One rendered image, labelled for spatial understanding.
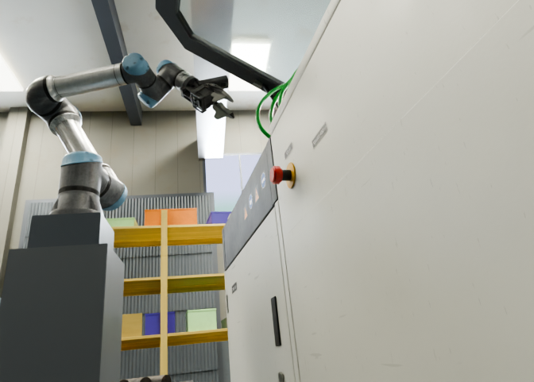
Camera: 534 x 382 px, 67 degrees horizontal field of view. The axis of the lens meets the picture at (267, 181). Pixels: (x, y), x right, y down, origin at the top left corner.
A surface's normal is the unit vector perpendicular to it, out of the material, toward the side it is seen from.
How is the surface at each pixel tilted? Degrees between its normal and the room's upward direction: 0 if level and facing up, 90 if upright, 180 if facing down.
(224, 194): 90
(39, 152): 90
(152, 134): 90
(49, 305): 90
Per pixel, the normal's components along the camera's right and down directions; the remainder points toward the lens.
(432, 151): -0.96, -0.02
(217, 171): 0.13, -0.42
